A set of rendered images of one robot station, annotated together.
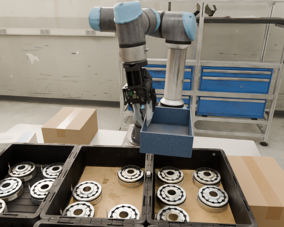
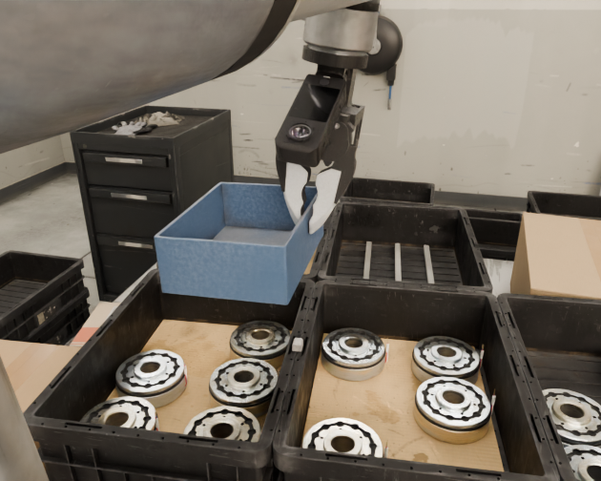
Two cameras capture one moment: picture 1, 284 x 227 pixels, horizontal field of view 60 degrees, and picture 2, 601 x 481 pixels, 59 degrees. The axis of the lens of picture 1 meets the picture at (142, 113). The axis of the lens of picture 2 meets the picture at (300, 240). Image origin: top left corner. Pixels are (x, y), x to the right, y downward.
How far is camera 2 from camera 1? 1.32 m
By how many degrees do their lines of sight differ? 132
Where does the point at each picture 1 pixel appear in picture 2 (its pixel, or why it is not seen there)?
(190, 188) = (177, 423)
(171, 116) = (213, 267)
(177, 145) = (249, 204)
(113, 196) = (385, 414)
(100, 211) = (406, 384)
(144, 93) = not seen: hidden behind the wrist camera
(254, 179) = not seen: hidden behind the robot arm
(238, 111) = not seen: outside the picture
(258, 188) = (30, 378)
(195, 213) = (205, 367)
